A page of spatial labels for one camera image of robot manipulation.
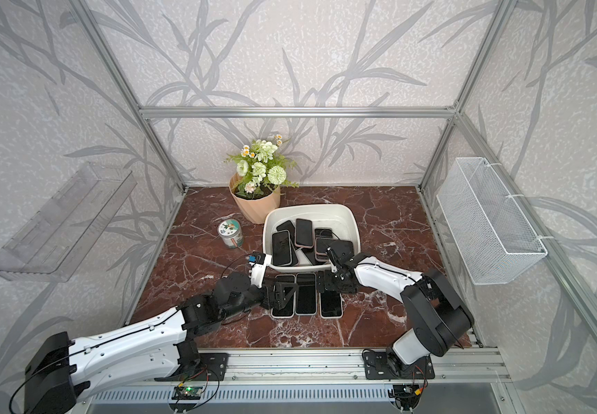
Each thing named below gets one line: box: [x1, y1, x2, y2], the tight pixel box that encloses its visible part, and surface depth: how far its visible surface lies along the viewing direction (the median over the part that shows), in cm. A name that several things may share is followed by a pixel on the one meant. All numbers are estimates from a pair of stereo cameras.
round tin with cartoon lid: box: [217, 219, 244, 250], surface depth 98 cm
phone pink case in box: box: [295, 218, 314, 249], surface depth 107 cm
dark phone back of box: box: [276, 219, 296, 245], surface depth 107 cm
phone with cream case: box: [319, 289, 344, 320], surface depth 86 cm
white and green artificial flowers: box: [224, 134, 300, 200], surface depth 89 cm
